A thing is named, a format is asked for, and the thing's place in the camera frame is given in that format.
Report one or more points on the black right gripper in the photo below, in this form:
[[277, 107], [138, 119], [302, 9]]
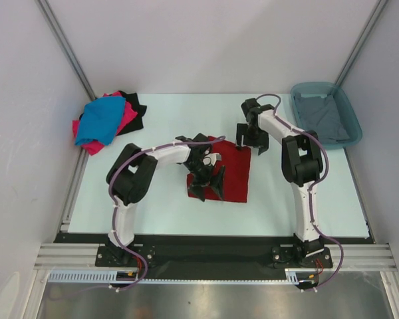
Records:
[[242, 130]]

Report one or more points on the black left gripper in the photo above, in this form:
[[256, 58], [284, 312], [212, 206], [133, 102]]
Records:
[[215, 181]]

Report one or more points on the red t shirt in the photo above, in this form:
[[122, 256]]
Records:
[[236, 162]]

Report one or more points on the blue t shirt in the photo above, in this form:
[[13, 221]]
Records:
[[100, 120]]

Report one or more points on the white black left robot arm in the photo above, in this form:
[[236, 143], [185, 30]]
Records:
[[130, 177]]

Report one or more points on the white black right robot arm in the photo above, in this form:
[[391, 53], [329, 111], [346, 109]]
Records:
[[303, 164]]

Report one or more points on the grey t shirt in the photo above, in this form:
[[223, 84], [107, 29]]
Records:
[[320, 115]]

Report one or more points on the teal plastic basket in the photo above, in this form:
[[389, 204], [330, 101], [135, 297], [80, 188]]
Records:
[[344, 107]]

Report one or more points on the black folded t shirt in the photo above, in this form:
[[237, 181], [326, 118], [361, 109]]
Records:
[[137, 123]]

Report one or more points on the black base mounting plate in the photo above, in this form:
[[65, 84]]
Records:
[[191, 257]]

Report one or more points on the pink folded t shirt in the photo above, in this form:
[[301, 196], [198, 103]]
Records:
[[94, 147]]

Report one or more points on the grey slotted cable duct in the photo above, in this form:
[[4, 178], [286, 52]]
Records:
[[123, 277]]

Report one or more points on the aluminium front frame rail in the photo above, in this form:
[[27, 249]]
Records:
[[84, 255]]

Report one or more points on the right aluminium corner post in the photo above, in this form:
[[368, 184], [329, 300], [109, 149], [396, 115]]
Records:
[[375, 15]]

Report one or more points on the aluminium corner post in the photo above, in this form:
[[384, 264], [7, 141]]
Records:
[[67, 49], [375, 15]]

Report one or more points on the left aluminium corner post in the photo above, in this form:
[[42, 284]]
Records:
[[67, 49]]

